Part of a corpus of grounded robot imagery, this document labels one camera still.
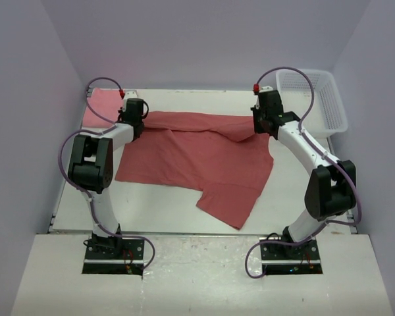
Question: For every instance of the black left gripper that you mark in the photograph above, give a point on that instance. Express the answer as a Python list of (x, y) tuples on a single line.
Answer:
[(139, 129)]

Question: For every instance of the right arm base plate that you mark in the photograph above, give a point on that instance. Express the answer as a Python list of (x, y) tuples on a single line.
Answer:
[(284, 260)]

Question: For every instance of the red t shirt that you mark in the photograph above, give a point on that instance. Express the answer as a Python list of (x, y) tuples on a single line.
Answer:
[(219, 155)]

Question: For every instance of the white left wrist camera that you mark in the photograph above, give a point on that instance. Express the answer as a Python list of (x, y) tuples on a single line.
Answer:
[(127, 94)]

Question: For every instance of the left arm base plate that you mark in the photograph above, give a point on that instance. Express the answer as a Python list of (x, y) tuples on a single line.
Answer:
[(113, 256)]

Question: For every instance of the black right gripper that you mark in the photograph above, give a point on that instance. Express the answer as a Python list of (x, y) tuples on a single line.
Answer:
[(259, 123)]

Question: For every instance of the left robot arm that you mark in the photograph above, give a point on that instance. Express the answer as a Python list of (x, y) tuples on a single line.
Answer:
[(91, 170)]

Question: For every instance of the white plastic basket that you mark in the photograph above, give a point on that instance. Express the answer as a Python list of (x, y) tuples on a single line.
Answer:
[(327, 115)]

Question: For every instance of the folded pink t shirt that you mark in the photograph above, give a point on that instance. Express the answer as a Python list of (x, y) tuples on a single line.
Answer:
[(107, 104)]

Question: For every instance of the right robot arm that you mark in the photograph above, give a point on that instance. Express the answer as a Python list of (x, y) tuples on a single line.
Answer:
[(330, 190)]

